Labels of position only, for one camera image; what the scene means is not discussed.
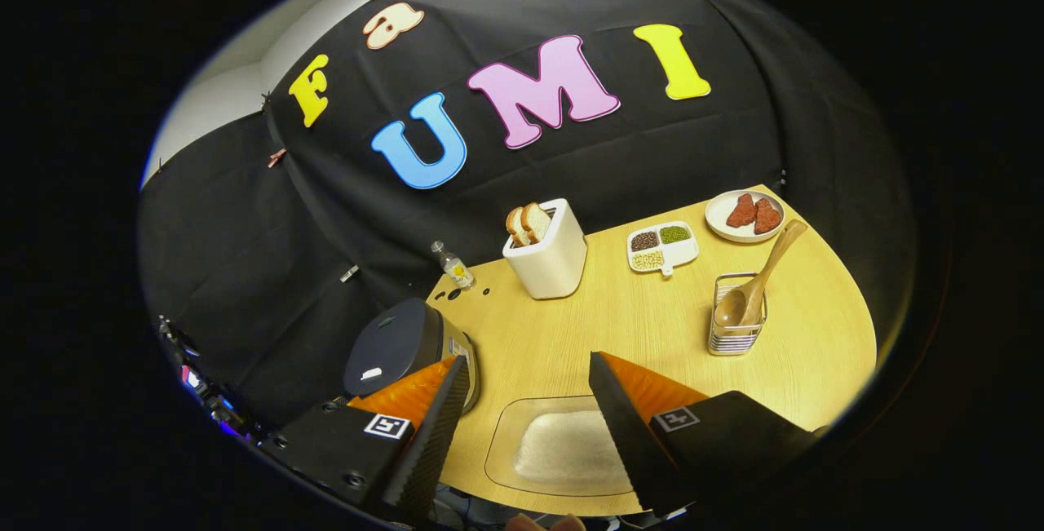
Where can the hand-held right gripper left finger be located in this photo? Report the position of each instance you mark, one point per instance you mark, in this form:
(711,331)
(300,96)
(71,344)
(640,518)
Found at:
(432,449)

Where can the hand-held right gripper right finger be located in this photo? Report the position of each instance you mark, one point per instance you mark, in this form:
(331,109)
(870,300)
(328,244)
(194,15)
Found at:
(632,441)

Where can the white rice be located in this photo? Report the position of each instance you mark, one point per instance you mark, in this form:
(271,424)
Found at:
(563,449)

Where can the dark rice cooker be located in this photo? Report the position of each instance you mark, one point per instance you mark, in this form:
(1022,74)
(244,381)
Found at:
(391,343)

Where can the wooden spoon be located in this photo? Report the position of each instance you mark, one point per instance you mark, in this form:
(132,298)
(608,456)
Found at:
(775,262)

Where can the clear shallow tray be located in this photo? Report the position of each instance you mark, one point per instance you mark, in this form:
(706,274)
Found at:
(499,449)

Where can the small yellow label bottle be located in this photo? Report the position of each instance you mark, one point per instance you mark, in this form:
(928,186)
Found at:
(457,270)

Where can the white toaster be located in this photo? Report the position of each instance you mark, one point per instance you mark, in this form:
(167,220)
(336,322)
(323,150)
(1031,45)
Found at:
(550,270)

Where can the silver cloth clip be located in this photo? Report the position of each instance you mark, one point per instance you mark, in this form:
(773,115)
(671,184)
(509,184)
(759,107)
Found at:
(349,273)

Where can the white divided bean dish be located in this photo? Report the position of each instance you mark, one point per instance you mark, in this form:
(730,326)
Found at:
(662,247)

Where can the toasted bread slice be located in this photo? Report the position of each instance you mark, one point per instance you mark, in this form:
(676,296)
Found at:
(537,222)
(518,227)

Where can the white plate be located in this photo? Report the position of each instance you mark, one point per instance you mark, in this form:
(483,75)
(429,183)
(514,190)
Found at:
(718,217)

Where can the red meat slice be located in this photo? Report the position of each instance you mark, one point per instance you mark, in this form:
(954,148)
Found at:
(767,217)
(741,211)

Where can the copper cloth clip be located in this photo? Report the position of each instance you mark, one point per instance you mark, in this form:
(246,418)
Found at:
(277,157)

